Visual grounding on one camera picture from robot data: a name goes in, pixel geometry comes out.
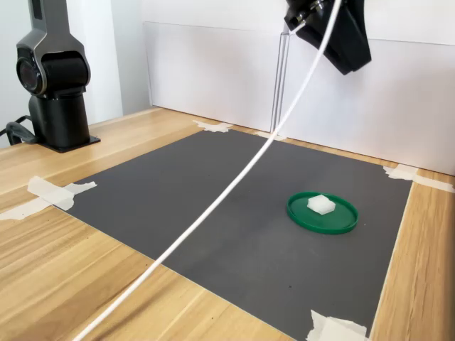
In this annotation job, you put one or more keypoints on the dark grey mat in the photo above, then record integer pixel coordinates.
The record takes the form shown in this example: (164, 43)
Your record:
(231, 220)

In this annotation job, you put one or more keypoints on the white tape corner piece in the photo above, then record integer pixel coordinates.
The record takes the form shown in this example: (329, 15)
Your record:
(213, 126)
(58, 192)
(334, 328)
(401, 172)

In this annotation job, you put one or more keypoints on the small white tape piece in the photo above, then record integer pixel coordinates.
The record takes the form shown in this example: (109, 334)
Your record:
(272, 135)

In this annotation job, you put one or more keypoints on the small white plastic terminal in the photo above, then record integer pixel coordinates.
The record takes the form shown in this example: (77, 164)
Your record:
(321, 205)

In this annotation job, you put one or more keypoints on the clear partition joining strip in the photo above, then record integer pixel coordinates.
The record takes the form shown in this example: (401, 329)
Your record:
(282, 89)

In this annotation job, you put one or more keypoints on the white tape strip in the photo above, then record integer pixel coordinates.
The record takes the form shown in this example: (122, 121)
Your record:
(21, 210)
(435, 184)

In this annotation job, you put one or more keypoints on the round green lid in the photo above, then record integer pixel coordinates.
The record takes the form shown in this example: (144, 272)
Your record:
(320, 222)

